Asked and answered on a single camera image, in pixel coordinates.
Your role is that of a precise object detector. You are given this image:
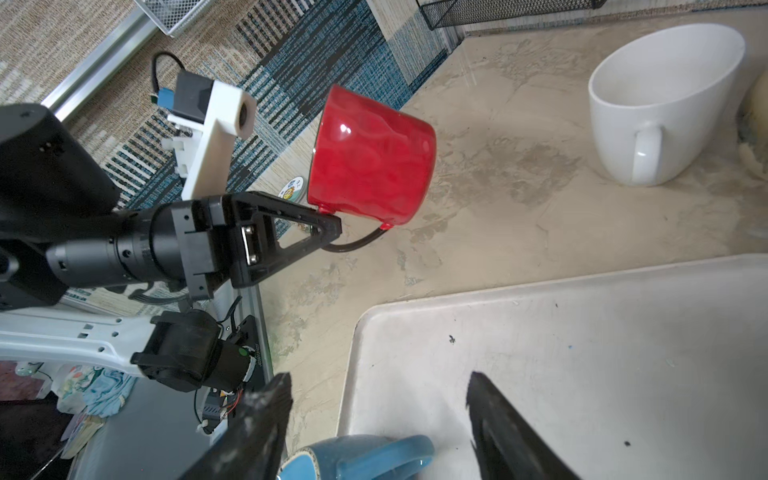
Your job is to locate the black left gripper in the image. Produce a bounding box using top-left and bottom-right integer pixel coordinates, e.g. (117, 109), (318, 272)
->
(170, 192), (342, 300)

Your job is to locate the white plastic tray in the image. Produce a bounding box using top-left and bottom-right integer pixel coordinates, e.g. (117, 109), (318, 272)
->
(337, 254), (767, 479)

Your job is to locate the beige speckled ceramic mug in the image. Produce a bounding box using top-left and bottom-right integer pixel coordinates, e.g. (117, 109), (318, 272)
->
(736, 70), (767, 180)

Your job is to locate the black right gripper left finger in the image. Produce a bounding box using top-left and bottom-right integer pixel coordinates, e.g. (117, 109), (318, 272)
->
(181, 373), (293, 479)

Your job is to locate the green lidded round tin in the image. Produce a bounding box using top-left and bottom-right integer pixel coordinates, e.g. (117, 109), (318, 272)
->
(278, 176), (307, 203)

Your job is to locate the light blue mug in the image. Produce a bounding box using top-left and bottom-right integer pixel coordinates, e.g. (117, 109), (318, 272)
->
(277, 435), (435, 479)

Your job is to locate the red mug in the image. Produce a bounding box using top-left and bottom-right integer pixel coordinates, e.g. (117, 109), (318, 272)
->
(308, 85), (437, 253)

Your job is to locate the white mug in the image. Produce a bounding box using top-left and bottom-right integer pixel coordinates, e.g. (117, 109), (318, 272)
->
(588, 23), (746, 187)

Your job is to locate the white wire mesh basket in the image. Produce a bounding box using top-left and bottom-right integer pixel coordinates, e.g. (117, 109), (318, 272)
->
(134, 0), (213, 38)

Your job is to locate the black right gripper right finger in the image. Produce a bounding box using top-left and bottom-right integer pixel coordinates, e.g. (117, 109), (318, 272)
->
(466, 371), (577, 479)

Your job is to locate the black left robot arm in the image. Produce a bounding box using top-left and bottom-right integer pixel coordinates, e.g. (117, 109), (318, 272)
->
(1, 104), (342, 392)

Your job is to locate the black wire mesh shelf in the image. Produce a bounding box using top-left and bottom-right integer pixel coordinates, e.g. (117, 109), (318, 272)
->
(416, 0), (606, 30)

